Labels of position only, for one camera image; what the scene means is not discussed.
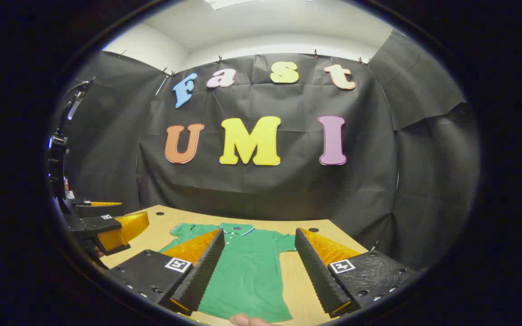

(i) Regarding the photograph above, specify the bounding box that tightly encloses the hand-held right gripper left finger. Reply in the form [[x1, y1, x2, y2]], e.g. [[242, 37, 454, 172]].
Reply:
[[106, 228, 225, 316]]

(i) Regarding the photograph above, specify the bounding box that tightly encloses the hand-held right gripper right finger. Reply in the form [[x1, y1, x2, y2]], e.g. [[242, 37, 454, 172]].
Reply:
[[295, 228, 420, 318]]

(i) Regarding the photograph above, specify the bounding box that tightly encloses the green T-shirt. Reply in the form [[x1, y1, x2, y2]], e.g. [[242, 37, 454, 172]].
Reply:
[[158, 222, 297, 323]]

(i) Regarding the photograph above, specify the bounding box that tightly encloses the black backdrop cloth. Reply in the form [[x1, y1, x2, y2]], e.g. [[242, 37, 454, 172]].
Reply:
[[48, 29, 481, 272]]

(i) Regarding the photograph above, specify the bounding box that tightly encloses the white ceiling light panel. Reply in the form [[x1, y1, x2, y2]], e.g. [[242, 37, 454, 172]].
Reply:
[[204, 0, 261, 10]]

